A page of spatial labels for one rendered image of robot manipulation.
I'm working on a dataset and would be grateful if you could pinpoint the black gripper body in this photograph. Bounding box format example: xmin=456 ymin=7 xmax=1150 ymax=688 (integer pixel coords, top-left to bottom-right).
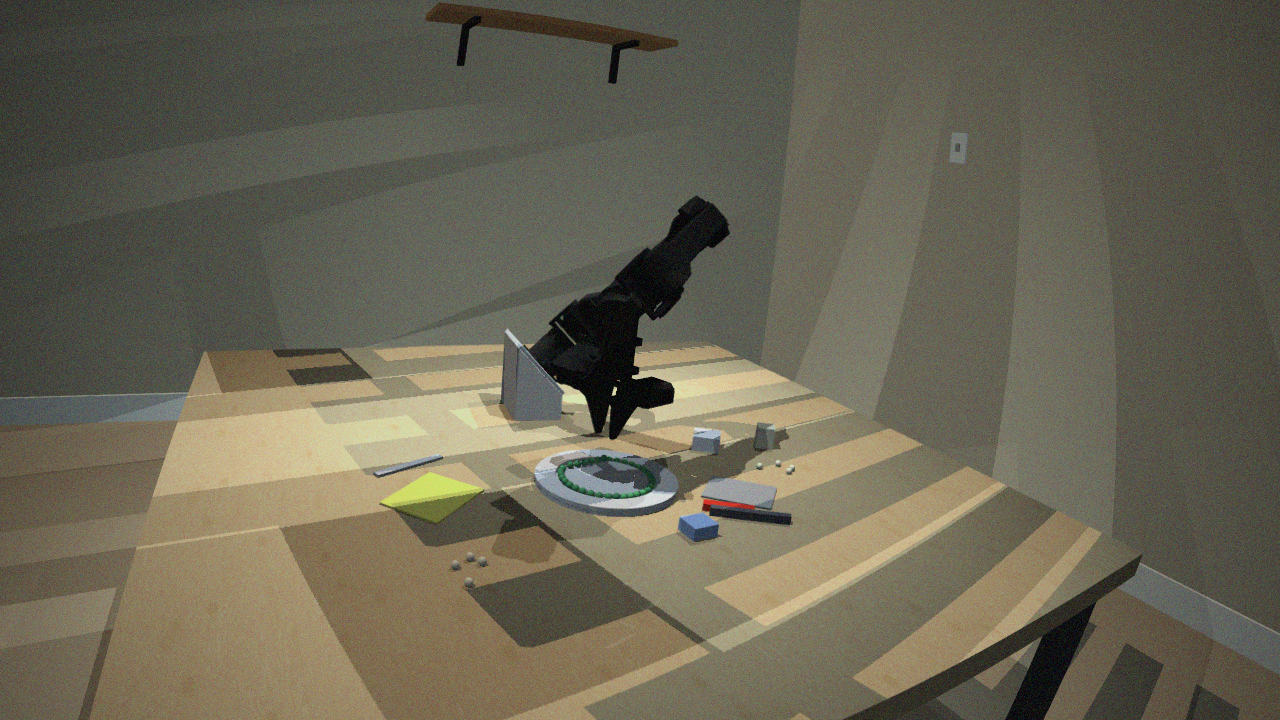
xmin=588 ymin=332 xmax=675 ymax=409

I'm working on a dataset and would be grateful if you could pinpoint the yellow-green flat square panel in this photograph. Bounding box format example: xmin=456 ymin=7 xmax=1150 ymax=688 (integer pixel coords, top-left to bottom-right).
xmin=380 ymin=471 xmax=485 ymax=525

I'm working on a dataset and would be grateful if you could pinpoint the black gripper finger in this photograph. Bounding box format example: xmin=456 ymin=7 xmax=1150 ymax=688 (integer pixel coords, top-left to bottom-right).
xmin=605 ymin=395 xmax=637 ymax=439
xmin=579 ymin=384 xmax=614 ymax=433

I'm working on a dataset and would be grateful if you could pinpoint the grey flat bar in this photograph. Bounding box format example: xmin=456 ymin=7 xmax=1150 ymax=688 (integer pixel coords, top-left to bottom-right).
xmin=374 ymin=454 xmax=443 ymax=478

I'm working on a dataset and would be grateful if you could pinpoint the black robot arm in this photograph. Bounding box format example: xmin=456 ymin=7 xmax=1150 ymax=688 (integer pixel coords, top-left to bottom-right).
xmin=524 ymin=195 xmax=730 ymax=389

